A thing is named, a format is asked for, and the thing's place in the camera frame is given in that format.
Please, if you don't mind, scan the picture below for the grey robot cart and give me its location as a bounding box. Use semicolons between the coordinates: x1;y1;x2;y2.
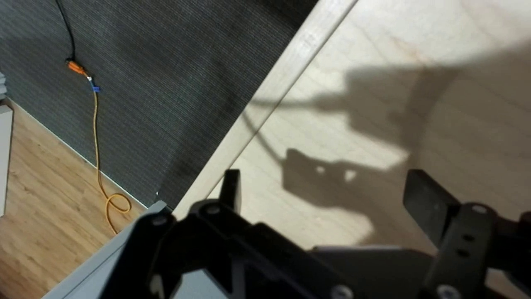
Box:
41;199;174;299

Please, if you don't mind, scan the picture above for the thin black cable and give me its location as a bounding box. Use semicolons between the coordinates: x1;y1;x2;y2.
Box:
55;0;80;62

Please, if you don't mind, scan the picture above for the orange cable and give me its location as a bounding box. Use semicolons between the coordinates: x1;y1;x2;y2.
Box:
65;57;133;233

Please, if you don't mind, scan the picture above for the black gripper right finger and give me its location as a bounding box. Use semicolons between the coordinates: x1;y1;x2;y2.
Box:
402;167;499;262

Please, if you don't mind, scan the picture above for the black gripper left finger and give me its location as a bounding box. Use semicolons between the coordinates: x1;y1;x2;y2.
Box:
189;167;261;237

